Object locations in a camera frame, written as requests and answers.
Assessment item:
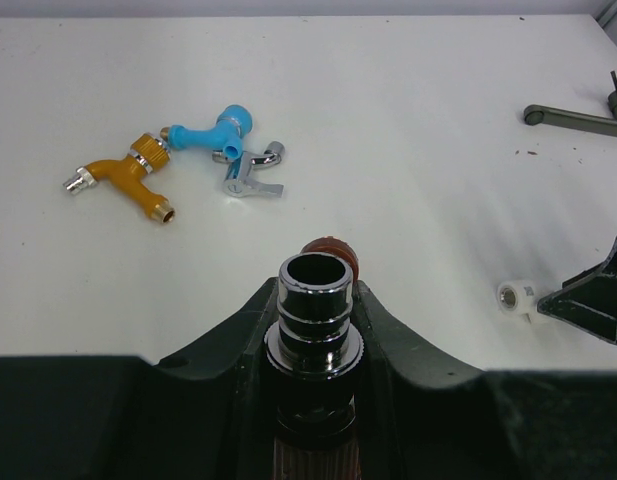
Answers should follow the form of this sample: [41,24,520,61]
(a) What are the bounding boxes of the white elbow pipe fitting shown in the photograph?
[496,280,541,325]

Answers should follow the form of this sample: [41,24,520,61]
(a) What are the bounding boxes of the grey long-spout faucet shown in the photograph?
[520,69,617,138]

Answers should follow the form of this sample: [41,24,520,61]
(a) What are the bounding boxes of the blue water faucet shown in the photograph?
[160,104,253,162]

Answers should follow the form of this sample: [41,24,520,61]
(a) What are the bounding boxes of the chrome water faucet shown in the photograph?
[212,141,285,198]

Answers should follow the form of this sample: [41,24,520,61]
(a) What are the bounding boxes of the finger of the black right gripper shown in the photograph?
[537,236,617,345]

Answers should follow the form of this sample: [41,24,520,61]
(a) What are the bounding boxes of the brown water faucet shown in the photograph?
[264,236,365,479]

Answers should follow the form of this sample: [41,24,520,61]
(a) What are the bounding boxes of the yellow water faucet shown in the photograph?
[63,133,176,224]

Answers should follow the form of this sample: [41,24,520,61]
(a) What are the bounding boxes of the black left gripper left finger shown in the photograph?
[0,279,277,479]

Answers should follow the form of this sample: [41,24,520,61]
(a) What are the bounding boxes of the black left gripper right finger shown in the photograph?
[352,283,617,479]

